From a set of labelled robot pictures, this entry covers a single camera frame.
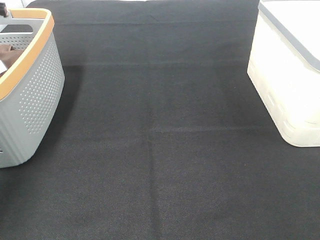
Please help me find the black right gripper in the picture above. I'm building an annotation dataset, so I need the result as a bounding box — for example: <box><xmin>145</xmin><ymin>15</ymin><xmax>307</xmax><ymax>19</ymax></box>
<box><xmin>0</xmin><ymin>4</ymin><xmax>8</xmax><ymax>18</ymax></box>

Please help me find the brown microfibre towel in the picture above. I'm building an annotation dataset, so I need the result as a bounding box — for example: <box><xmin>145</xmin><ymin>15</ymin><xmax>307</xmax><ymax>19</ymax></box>
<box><xmin>0</xmin><ymin>44</ymin><xmax>24</xmax><ymax>70</ymax></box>

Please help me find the grey perforated laundry basket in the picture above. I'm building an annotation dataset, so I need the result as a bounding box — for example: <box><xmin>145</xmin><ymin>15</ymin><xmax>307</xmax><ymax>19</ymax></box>
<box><xmin>0</xmin><ymin>8</ymin><xmax>65</xmax><ymax>168</ymax></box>

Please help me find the black table cloth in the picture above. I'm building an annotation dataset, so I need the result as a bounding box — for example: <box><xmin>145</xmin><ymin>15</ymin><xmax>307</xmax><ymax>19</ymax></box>
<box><xmin>0</xmin><ymin>0</ymin><xmax>320</xmax><ymax>240</ymax></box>

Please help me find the white plastic storage bin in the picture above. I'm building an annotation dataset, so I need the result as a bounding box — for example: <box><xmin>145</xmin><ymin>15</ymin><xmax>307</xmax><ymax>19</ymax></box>
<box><xmin>247</xmin><ymin>0</ymin><xmax>320</xmax><ymax>147</ymax></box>

